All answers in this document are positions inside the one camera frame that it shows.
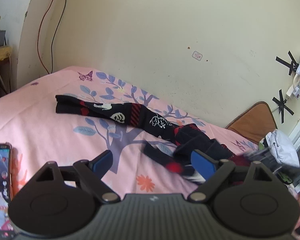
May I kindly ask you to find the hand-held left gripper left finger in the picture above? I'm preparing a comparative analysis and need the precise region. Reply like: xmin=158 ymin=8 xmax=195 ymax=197
xmin=27 ymin=149 xmax=121 ymax=203

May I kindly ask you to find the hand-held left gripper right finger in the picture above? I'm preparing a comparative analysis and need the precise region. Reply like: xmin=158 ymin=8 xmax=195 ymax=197
xmin=189 ymin=149 xmax=278 ymax=203

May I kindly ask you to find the black patterned long sock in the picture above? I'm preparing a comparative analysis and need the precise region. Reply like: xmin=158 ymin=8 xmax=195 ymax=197
xmin=55 ymin=94 xmax=182 ymax=142
xmin=143 ymin=123 xmax=252 ymax=184

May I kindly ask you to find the brown pillow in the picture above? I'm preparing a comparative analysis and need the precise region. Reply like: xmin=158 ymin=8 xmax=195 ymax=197
xmin=226 ymin=101 xmax=278 ymax=143

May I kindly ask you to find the pink floral bedsheet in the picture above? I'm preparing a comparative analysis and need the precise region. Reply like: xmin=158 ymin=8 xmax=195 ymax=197
xmin=0 ymin=66 xmax=267 ymax=205

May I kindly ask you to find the white plastic bag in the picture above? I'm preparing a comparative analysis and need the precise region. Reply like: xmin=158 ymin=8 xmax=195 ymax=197
xmin=265 ymin=129 xmax=300 ymax=167

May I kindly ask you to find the green object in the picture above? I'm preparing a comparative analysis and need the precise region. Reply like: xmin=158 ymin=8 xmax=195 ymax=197
xmin=277 ymin=171 xmax=293 ymax=185

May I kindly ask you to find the black tape cross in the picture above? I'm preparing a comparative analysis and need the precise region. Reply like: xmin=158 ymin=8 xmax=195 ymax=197
xmin=272 ymin=89 xmax=295 ymax=124
xmin=275 ymin=51 xmax=299 ymax=76

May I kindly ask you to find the white power strip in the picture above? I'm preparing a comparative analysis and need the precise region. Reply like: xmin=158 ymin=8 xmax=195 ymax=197
xmin=286 ymin=72 xmax=300 ymax=98

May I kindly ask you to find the yellow box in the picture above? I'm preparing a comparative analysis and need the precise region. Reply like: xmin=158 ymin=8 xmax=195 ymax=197
xmin=0 ymin=45 xmax=13 ymax=62

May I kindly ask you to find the black cable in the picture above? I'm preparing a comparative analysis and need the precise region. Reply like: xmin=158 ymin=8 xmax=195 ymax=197
xmin=50 ymin=0 xmax=68 ymax=73

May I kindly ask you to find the red cable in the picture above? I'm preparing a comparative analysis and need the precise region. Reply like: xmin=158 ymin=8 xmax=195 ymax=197
xmin=37 ymin=0 xmax=64 ymax=74

